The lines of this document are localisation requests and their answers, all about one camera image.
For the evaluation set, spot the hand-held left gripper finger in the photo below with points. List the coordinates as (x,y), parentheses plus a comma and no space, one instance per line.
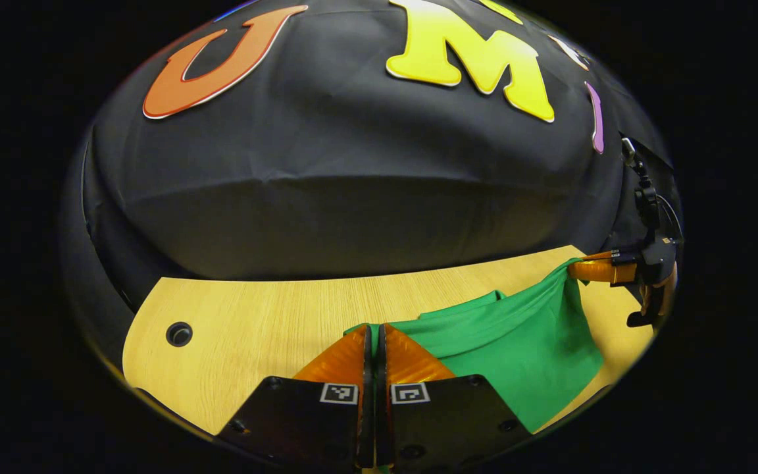
(383,408)
(367,408)

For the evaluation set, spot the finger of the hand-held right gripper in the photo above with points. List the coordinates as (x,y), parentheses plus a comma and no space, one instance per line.
(599,254)
(599,272)

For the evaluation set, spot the green T-shirt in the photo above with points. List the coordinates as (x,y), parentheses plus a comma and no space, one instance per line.
(517,342)

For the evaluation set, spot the black backdrop cloth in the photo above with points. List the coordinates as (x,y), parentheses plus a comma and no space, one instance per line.
(353,197)

